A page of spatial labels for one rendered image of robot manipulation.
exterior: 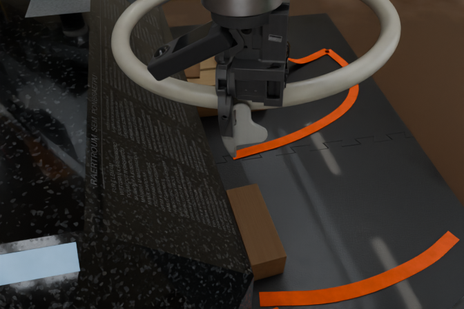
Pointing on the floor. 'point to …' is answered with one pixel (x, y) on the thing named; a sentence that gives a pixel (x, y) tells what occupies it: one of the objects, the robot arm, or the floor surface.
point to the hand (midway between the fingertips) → (232, 134)
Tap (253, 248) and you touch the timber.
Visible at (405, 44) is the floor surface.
